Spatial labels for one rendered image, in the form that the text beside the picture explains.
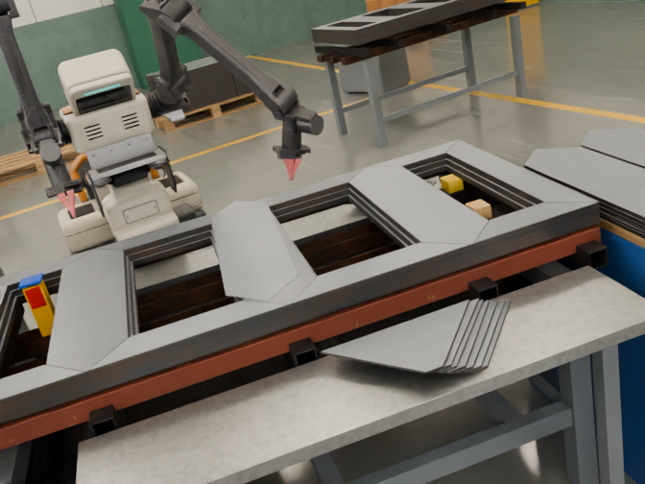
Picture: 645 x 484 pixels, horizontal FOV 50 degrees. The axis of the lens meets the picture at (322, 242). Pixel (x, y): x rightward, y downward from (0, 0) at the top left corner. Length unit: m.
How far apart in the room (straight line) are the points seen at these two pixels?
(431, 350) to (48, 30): 10.63
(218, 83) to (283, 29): 4.71
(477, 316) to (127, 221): 1.39
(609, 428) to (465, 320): 0.48
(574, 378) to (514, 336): 0.51
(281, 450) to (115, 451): 0.35
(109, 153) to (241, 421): 1.26
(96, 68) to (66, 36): 9.34
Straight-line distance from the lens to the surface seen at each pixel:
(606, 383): 1.73
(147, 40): 11.25
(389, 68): 7.25
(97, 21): 11.77
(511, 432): 1.99
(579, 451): 2.14
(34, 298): 2.09
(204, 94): 7.96
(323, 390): 1.44
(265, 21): 12.44
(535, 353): 1.45
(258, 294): 1.61
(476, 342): 1.47
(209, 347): 1.54
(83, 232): 2.77
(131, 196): 2.52
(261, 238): 1.91
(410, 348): 1.44
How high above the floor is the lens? 1.58
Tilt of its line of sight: 23 degrees down
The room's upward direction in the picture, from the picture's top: 13 degrees counter-clockwise
